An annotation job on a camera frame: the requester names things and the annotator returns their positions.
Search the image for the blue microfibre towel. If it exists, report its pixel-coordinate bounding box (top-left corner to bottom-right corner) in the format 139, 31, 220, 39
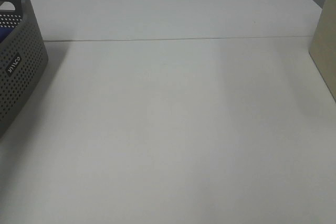
0, 22, 17, 43

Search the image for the grey perforated plastic basket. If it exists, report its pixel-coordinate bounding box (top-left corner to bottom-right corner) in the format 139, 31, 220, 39
1, 0, 48, 134

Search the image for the beige plastic bin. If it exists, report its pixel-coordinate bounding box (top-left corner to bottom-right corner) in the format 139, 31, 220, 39
309, 0, 336, 98

